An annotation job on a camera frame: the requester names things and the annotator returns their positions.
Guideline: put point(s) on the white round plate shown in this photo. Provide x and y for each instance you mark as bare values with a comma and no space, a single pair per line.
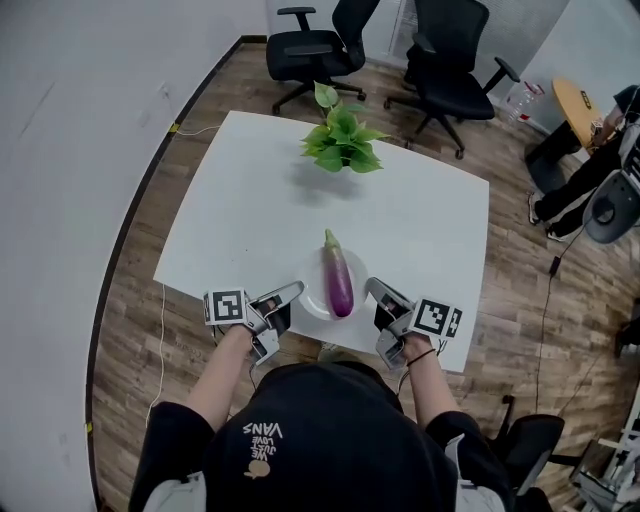
310,285

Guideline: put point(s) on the person's left forearm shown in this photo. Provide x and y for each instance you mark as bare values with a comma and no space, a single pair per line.
220,372

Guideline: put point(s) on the green potted plant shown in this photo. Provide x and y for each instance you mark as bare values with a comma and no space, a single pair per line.
345,142

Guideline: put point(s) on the white metal rack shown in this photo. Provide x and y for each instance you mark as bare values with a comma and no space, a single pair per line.
615,465

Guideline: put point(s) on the black chair with armrest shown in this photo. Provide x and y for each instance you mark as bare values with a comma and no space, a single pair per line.
530,445

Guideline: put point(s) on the black office chair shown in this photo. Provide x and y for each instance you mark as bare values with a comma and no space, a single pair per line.
310,52
450,65

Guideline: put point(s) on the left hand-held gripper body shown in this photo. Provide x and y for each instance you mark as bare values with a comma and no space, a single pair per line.
227,306

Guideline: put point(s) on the round wooden side table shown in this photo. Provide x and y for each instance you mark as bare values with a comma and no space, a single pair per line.
572,105

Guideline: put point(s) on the person's olive shoe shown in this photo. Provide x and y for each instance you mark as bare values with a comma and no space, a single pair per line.
331,353

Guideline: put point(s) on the clear plastic bottle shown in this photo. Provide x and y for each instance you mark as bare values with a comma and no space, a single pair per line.
522,102

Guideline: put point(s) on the white table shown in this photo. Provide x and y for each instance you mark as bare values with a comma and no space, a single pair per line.
240,210

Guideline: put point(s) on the person's right forearm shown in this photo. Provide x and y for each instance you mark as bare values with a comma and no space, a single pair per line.
430,390

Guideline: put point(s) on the person's black shirt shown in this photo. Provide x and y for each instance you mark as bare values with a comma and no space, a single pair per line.
325,450

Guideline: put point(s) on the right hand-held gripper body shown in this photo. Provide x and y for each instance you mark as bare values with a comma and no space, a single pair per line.
435,316

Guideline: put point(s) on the black power adapter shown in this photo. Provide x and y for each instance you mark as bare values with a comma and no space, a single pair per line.
555,265

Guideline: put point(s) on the black wrist band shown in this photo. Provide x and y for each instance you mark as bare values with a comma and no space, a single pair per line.
422,356

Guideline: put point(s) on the purple eggplant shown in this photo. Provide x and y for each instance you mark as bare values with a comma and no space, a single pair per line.
338,280

